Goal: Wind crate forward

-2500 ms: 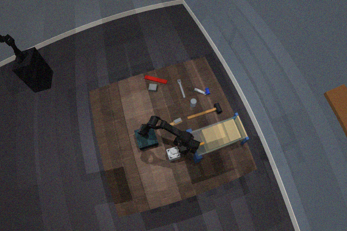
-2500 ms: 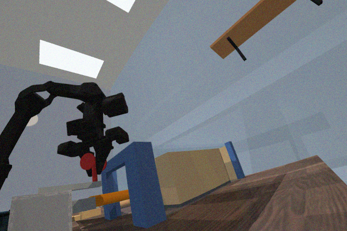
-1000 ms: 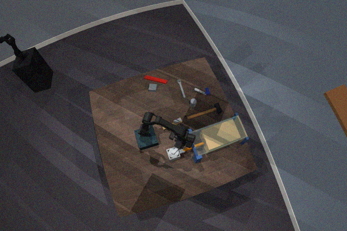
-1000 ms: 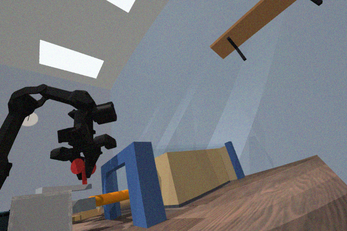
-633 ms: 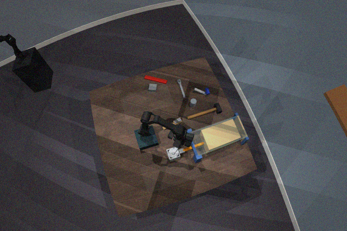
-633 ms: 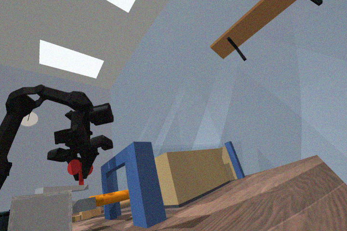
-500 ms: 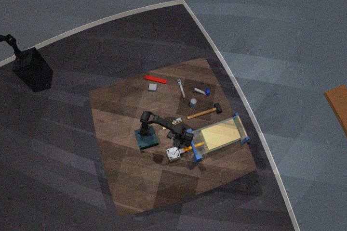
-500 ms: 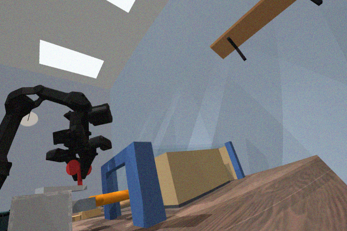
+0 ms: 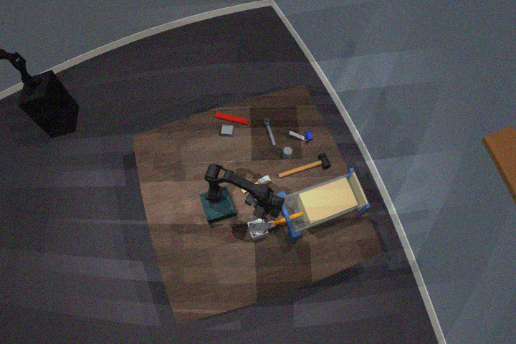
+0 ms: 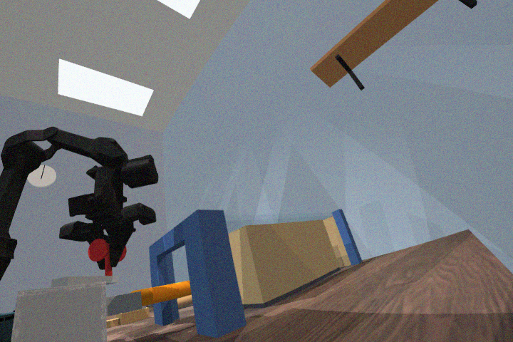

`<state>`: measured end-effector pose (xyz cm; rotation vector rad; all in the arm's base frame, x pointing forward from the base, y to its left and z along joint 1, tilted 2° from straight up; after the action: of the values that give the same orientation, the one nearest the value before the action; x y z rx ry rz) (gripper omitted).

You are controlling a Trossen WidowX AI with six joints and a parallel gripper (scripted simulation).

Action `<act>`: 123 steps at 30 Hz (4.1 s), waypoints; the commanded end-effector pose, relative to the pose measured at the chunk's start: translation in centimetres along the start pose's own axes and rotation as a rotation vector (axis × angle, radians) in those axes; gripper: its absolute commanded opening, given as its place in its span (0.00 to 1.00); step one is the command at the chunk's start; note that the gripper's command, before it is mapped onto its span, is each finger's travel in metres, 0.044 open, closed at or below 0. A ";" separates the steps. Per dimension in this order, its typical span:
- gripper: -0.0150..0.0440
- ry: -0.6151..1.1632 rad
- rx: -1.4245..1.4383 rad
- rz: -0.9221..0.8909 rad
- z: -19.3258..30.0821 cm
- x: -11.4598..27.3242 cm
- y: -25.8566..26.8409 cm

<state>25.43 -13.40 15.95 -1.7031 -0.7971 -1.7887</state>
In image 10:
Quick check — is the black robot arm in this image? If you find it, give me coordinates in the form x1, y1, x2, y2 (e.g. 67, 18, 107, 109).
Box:
0, 127, 158, 281

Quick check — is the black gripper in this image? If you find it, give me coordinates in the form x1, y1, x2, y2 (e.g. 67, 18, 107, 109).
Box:
59, 186, 156, 267

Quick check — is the blue inverted u-shaped frame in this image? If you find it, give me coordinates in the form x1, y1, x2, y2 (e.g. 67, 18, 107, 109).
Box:
149, 209, 232, 338

